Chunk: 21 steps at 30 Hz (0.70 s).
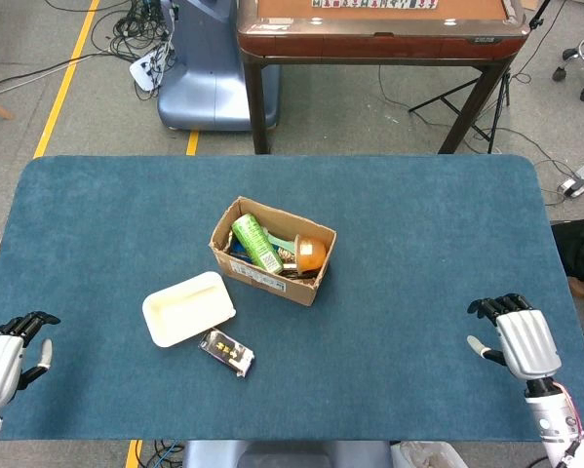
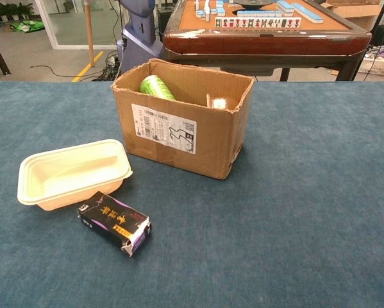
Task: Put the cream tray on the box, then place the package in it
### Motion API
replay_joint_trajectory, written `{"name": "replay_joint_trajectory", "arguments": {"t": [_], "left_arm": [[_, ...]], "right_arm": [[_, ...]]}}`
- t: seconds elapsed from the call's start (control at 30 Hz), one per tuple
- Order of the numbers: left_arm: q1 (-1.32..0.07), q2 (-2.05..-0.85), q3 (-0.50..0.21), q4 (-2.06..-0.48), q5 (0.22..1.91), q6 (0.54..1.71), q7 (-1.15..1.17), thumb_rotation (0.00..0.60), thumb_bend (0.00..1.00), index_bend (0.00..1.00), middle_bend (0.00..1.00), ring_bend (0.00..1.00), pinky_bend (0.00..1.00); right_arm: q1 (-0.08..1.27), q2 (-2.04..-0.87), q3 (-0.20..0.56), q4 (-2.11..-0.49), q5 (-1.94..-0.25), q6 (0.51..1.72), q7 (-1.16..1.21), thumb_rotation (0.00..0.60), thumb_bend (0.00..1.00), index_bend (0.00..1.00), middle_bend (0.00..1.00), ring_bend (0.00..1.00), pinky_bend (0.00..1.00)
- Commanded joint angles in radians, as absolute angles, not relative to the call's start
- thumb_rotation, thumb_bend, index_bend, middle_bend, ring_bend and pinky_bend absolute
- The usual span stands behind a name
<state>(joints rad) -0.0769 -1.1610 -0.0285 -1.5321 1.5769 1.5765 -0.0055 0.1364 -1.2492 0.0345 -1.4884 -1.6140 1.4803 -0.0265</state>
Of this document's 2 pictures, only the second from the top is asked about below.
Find open cardboard carton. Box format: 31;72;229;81
321;0;384;31

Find brown cardboard shipping box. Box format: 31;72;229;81
110;58;255;180

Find black carton with gold print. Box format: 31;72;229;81
77;191;153;257

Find scattered blue mahjong tile cluster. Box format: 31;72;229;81
194;0;226;22

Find long blue mahjong tile wall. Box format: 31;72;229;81
292;2;324;24

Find potted green plants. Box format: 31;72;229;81
0;2;35;22

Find face-up mahjong tile row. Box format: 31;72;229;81
214;16;302;29

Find green cylindrical can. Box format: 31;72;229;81
139;74;176;101

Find white glass partition frame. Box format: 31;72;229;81
34;0;119;51

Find white plastic basket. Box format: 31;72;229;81
358;53;384;78

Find white foam tray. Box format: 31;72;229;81
17;139;134;212

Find short blue mahjong tile wall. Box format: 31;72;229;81
237;10;283;18

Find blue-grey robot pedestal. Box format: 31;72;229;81
115;0;164;75

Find orange plastic cup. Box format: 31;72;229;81
206;93;239;111

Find stacked blue mahjong tiles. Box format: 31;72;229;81
276;0;296;13

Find brown mahjong table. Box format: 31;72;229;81
162;0;372;81

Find blue carpet table mat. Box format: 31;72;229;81
0;80;384;308

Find wooden pole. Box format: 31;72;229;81
83;0;96;68

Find green bag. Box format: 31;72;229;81
10;19;46;33

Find black floor cable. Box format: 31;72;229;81
29;64;115;80

